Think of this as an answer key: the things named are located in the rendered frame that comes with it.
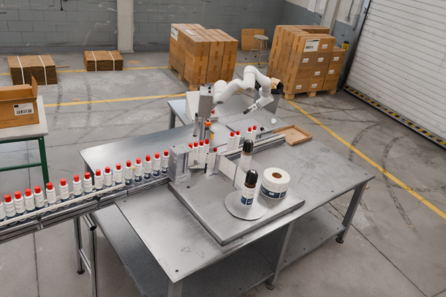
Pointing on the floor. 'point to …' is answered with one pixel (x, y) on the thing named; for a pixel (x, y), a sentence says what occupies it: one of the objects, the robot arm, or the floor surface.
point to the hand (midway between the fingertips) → (245, 111)
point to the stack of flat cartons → (28, 64)
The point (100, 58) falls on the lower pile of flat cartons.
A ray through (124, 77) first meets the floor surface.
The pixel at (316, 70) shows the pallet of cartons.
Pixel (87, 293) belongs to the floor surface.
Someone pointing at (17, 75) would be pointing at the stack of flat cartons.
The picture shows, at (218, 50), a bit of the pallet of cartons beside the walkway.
